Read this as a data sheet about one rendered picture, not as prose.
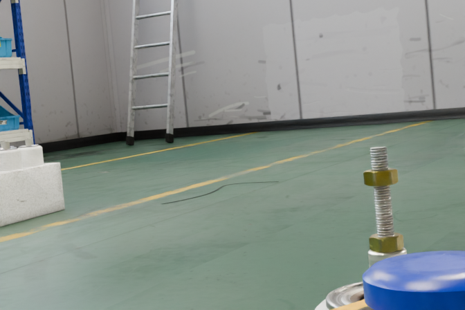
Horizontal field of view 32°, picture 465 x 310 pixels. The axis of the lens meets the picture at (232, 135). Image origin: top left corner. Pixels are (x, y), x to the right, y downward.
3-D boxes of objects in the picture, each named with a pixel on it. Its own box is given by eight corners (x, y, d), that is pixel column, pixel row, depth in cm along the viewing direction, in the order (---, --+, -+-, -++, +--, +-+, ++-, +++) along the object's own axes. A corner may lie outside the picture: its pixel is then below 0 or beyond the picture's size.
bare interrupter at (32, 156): (47, 194, 300) (41, 138, 299) (20, 197, 298) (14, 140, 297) (46, 192, 309) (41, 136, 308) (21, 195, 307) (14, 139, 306)
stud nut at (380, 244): (371, 253, 46) (370, 239, 46) (368, 248, 48) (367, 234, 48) (406, 250, 46) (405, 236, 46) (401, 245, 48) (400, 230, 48)
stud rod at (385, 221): (381, 279, 47) (370, 148, 46) (379, 275, 48) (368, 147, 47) (399, 277, 47) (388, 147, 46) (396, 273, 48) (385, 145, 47)
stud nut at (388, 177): (366, 187, 46) (365, 172, 46) (362, 183, 48) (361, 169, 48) (400, 184, 46) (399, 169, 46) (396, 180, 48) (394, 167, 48)
